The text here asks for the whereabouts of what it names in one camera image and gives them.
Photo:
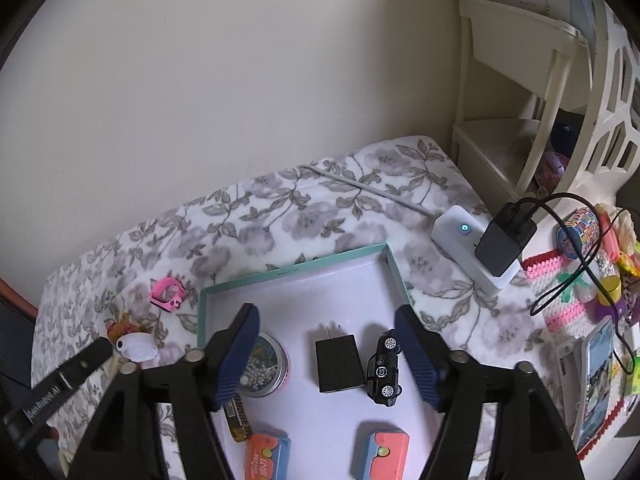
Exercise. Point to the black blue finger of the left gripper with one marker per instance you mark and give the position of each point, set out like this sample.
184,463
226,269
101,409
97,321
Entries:
24,424

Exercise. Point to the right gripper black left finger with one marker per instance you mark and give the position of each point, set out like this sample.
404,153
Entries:
123,440

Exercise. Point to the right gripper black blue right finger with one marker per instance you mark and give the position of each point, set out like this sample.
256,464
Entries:
530,438

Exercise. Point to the white round band device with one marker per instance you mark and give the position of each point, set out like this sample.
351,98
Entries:
137,347

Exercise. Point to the pink orange doll toy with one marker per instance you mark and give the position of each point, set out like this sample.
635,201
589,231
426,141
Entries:
122,327

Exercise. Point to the gold harmonica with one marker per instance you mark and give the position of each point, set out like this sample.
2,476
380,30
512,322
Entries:
236,418

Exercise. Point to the orange blue card case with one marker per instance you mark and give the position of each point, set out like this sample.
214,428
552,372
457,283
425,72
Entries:
267,457
380,454

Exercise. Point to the pink smart watch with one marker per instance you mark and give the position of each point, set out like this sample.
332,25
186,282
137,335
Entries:
167,294

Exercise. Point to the black toy car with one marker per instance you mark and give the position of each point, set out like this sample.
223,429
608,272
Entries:
382,377

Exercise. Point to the black charger cube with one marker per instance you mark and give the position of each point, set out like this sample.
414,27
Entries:
339,366

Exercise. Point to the white framed tablet phone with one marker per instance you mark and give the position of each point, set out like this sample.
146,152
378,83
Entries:
585,372

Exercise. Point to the pink white woven mat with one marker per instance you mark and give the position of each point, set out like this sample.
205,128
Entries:
574,314

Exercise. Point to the floral grey white blanket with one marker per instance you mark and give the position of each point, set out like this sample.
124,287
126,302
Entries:
388,193

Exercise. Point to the round tin with beads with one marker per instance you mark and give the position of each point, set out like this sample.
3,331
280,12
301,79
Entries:
266,370

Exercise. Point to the yellow small cylinder toy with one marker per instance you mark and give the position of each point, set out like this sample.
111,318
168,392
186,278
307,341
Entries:
610,292

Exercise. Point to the black plugged adapter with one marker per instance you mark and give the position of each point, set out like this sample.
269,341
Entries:
505,238

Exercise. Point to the white power strip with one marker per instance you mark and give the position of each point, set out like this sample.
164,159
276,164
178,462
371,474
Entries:
456,233

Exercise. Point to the round colourful tin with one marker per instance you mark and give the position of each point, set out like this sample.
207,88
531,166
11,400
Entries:
580,233

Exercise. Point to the cream white toy shelf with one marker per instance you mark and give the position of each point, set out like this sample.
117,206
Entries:
572,57

